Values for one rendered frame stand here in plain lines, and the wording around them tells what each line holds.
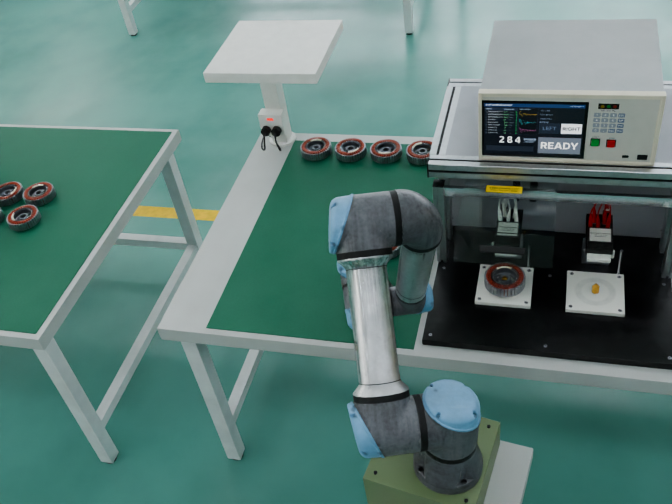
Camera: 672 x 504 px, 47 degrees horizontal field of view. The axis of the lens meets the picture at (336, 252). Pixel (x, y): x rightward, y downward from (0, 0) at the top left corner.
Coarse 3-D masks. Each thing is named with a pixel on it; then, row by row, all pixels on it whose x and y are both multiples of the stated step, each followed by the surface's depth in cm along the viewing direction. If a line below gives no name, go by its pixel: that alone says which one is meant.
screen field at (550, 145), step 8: (544, 144) 198; (552, 144) 197; (560, 144) 197; (568, 144) 196; (576, 144) 196; (544, 152) 199; (552, 152) 199; (560, 152) 198; (568, 152) 198; (576, 152) 197
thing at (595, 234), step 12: (588, 216) 216; (600, 216) 215; (612, 216) 215; (588, 228) 209; (600, 228) 209; (612, 228) 208; (588, 240) 206; (600, 240) 205; (612, 240) 205; (588, 252) 208; (600, 252) 207; (612, 252) 206
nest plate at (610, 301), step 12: (576, 276) 216; (588, 276) 215; (600, 276) 215; (612, 276) 214; (576, 288) 212; (588, 288) 212; (600, 288) 211; (612, 288) 211; (576, 300) 209; (588, 300) 209; (600, 300) 208; (612, 300) 208; (624, 300) 207; (576, 312) 207; (588, 312) 206; (600, 312) 205; (612, 312) 205; (624, 312) 204
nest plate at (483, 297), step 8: (480, 272) 222; (528, 272) 219; (480, 280) 219; (512, 280) 218; (528, 280) 217; (480, 288) 217; (528, 288) 215; (480, 296) 215; (488, 296) 214; (496, 296) 214; (520, 296) 213; (528, 296) 213; (480, 304) 214; (488, 304) 213; (496, 304) 213; (504, 304) 212; (512, 304) 211; (520, 304) 211; (528, 304) 210
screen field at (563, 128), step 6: (540, 126) 194; (546, 126) 194; (552, 126) 194; (558, 126) 193; (564, 126) 193; (570, 126) 192; (576, 126) 192; (540, 132) 196; (546, 132) 195; (552, 132) 195; (558, 132) 194; (564, 132) 194; (570, 132) 194; (576, 132) 193
